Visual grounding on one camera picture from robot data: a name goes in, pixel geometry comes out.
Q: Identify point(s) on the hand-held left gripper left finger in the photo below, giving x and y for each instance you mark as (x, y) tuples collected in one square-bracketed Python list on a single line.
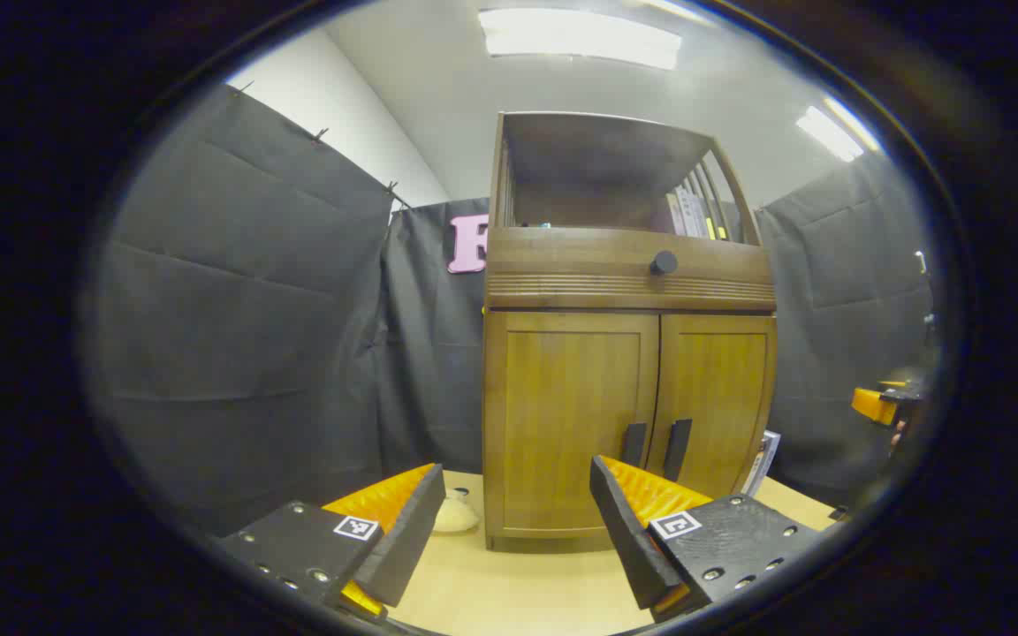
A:
[(405, 546)]

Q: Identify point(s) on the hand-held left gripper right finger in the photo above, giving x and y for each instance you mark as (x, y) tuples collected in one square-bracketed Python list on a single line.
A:
[(624, 539)]

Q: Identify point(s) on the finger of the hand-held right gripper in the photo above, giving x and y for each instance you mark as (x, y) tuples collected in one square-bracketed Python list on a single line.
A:
[(871, 405)]

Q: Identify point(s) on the wooden cabinet door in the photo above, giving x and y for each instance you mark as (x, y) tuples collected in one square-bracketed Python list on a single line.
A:
[(562, 406), (721, 389)]

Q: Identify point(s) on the wooden double-door shoe cabinet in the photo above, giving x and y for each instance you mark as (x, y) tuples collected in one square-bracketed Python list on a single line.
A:
[(597, 159)]

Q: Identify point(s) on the wooden cabinet drawer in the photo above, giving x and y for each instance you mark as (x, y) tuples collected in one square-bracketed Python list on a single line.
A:
[(562, 256)]

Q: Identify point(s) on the cream plush toy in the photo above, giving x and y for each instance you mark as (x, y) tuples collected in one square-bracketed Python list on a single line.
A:
[(456, 514)]

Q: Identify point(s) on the small black block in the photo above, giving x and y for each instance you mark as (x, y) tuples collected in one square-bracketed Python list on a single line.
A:
[(839, 513)]

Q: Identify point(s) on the white blue cover book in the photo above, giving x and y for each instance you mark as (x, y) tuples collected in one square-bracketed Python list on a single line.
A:
[(763, 459)]

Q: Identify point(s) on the yellow upright book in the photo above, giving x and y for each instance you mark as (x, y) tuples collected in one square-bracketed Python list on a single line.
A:
[(714, 230)]

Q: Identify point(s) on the black round drawer knob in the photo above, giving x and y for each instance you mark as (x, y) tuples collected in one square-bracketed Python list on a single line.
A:
[(664, 262)]

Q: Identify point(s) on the small ceiling light panel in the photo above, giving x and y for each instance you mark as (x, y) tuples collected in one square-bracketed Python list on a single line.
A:
[(831, 132)]

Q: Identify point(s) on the black backdrop cloth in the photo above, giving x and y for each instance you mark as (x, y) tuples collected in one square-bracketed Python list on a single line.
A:
[(253, 309)]

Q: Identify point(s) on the large ceiling light panel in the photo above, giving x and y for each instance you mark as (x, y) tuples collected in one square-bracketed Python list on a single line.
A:
[(580, 37)]

